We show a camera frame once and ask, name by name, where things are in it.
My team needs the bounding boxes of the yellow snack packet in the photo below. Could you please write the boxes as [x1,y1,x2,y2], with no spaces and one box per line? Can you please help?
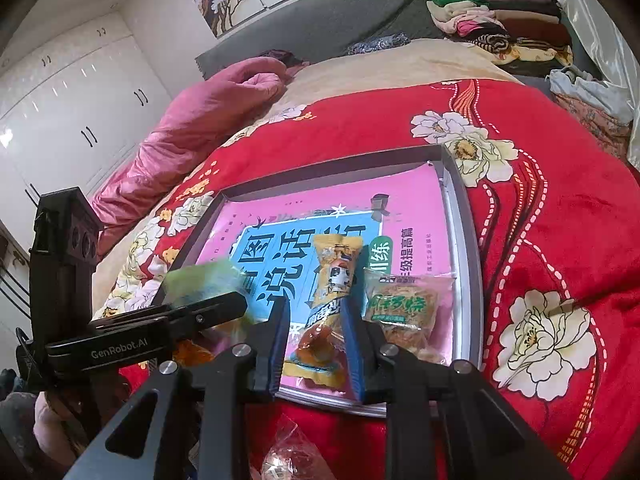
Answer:
[284,236,365,391]

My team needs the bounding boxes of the grey headboard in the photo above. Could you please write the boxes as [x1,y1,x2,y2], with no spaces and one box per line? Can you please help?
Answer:
[195,0,446,81]

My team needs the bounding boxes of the floral patterned cloth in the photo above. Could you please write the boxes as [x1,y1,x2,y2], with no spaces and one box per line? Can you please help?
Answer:
[555,92,636,161]

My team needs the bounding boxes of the blue patterned pillow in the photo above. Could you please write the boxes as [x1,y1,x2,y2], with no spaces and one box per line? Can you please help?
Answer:
[346,33,411,57]

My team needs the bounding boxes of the pink quilt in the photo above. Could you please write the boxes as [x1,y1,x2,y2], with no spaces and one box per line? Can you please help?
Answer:
[90,56,291,261]

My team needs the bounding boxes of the dark shallow tray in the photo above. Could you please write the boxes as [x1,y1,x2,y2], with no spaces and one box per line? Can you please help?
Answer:
[150,145,485,418]

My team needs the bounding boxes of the person's left hand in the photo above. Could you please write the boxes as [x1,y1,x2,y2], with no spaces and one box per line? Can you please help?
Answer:
[34,372,133,463]

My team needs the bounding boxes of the pale blue clothes heap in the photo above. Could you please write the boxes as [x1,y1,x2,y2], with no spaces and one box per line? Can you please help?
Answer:
[547,66,638,126]

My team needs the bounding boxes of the pink book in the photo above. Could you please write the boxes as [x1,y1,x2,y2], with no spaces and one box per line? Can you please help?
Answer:
[200,162,458,401]

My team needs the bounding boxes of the white satin curtain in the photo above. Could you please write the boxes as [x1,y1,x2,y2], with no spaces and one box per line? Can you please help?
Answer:
[537,0,640,126]

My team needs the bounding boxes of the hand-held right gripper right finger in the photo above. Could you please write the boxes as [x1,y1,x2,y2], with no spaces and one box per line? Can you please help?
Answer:
[342,305,571,480]

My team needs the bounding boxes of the white wardrobe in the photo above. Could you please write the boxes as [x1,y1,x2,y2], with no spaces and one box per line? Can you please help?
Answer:
[0,12,173,261]

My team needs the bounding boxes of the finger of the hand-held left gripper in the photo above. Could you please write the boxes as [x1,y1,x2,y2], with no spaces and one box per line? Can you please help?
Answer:
[89,291,250,348]

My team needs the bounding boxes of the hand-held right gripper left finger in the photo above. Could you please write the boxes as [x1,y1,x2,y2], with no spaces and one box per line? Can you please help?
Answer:
[65,296,293,480]

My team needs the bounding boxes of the clear snack packet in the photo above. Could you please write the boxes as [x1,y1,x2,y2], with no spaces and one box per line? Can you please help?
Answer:
[260,417,321,480]

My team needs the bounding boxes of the orange snack packet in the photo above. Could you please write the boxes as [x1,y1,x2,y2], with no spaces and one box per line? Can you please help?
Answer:
[172,322,251,368]

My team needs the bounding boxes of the clear green label noodle packet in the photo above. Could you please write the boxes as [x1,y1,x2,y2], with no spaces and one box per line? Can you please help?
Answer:
[361,267,457,366]

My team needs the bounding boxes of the red floral blanket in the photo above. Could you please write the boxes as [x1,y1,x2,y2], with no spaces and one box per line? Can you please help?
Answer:
[92,77,640,480]

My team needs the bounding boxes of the dark metal frame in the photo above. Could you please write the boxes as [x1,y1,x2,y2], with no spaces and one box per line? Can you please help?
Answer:
[0,230,36,321]

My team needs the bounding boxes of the stack of folded clothes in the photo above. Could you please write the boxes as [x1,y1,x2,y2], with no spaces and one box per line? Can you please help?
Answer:
[426,0,575,78]

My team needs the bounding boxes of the pale green snack packet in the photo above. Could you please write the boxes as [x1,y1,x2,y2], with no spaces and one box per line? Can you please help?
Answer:
[162,257,261,326]

